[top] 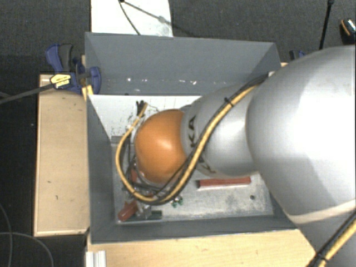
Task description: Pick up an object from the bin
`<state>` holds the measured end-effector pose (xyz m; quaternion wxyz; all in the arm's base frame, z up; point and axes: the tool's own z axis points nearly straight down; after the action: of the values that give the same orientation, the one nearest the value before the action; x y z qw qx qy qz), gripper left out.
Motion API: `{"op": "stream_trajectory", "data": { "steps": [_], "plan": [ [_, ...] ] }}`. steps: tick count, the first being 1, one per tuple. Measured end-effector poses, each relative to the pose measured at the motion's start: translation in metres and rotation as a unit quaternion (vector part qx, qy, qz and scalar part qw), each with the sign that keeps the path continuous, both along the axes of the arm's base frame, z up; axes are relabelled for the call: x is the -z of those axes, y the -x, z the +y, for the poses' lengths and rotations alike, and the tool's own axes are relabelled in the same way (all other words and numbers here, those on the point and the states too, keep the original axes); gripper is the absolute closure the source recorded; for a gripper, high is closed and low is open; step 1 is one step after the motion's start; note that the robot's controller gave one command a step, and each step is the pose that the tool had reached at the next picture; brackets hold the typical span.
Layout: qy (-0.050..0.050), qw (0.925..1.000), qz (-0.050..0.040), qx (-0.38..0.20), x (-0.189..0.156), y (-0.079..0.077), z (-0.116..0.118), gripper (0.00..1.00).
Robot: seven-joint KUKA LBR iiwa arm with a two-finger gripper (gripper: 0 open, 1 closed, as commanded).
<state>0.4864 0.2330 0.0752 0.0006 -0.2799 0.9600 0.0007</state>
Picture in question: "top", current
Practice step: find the red-brown flat block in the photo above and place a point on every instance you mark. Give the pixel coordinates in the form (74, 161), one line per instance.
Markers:
(126, 213)
(222, 182)

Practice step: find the pale wood flat board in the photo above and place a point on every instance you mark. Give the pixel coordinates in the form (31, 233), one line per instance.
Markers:
(61, 160)

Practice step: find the grey metal bin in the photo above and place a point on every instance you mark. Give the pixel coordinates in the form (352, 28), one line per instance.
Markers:
(167, 63)

